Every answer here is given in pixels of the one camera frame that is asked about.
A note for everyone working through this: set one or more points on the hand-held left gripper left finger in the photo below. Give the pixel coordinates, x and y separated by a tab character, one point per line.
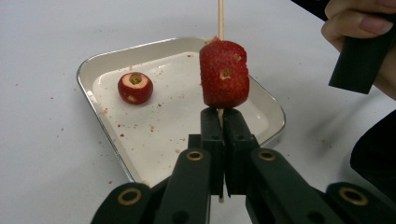
214	146

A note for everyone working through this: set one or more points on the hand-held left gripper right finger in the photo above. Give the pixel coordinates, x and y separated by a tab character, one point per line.
239	149

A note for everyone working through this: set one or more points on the white square metal tray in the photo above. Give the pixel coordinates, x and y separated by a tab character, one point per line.
149	130

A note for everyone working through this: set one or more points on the cored red strawberry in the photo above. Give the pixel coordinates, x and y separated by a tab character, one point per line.
224	74
135	88

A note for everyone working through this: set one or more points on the thin wooden skewer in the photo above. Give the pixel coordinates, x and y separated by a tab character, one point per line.
220	18

